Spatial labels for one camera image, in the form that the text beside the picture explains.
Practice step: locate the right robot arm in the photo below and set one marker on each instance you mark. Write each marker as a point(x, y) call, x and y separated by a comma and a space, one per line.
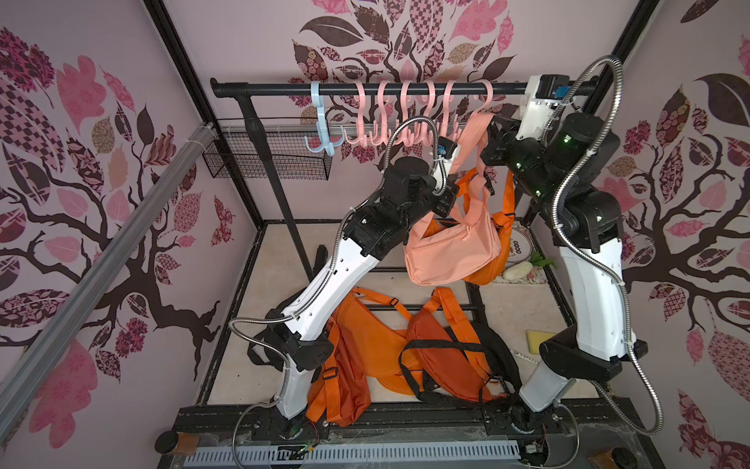
point(554, 156)

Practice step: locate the pink plastic hook rightmost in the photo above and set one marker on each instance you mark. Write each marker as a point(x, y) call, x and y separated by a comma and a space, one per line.
point(485, 100)

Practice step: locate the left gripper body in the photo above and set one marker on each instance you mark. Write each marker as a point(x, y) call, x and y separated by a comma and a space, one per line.
point(440, 195)

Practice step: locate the salmon pink sling bag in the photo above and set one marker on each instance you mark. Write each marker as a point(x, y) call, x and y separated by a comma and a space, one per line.
point(472, 141)

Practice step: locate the metal fork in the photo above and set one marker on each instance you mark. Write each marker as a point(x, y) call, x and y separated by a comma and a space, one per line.
point(524, 357)

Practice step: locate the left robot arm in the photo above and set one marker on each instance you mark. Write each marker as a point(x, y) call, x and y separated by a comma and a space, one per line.
point(411, 189)

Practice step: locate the pink plastic hook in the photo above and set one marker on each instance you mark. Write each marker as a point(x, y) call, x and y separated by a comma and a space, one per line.
point(380, 134)
point(449, 127)
point(423, 132)
point(402, 135)
point(485, 100)
point(359, 138)

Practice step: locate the bright orange sling bag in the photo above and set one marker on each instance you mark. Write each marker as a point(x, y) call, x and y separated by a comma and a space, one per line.
point(474, 246)

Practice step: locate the grey aluminium rail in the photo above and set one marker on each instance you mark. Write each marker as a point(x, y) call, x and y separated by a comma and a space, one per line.
point(31, 371)

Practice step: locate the white round printed plate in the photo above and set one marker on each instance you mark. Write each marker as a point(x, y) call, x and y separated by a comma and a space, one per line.
point(521, 245)

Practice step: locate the dark orange backpack left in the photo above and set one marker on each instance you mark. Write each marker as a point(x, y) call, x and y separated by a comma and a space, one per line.
point(341, 392)

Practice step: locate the black wire basket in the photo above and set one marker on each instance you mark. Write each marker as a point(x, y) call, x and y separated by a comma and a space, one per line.
point(291, 157)

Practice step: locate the white toy radish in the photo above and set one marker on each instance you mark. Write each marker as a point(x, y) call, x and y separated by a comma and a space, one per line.
point(518, 272)

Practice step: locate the black sling bag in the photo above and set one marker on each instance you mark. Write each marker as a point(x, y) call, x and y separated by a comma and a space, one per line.
point(500, 359)

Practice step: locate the black clothes rack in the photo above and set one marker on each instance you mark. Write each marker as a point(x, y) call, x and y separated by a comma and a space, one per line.
point(256, 132)

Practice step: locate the orange flat bag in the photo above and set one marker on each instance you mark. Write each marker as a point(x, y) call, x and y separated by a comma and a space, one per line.
point(378, 345)

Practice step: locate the white slotted cable duct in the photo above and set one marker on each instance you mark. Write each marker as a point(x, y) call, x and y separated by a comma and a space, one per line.
point(362, 453)

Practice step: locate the light blue plastic hook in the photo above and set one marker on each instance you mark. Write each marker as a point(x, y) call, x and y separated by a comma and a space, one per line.
point(325, 143)

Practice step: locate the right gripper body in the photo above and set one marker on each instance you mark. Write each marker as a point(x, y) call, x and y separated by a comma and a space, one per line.
point(496, 147)

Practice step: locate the yellow sponge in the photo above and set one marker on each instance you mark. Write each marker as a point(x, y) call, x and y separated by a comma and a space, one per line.
point(535, 338)

